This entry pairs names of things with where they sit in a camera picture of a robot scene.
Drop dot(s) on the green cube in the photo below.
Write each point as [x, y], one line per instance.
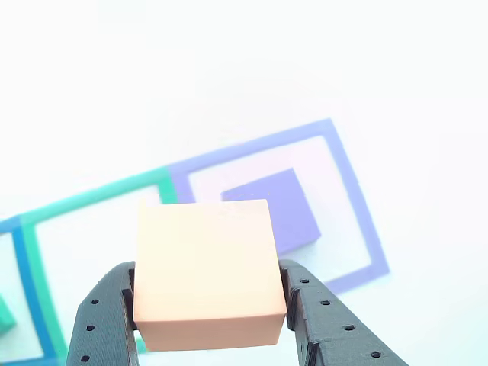
[5, 316]

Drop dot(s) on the orange cube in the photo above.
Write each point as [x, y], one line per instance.
[206, 267]

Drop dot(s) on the green tape square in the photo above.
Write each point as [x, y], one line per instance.
[42, 267]

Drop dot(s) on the blue tape square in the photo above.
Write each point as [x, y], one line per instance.
[26, 274]

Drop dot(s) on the large purple cube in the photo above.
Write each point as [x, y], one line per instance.
[289, 213]

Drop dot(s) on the purple tape square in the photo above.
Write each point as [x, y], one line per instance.
[358, 198]

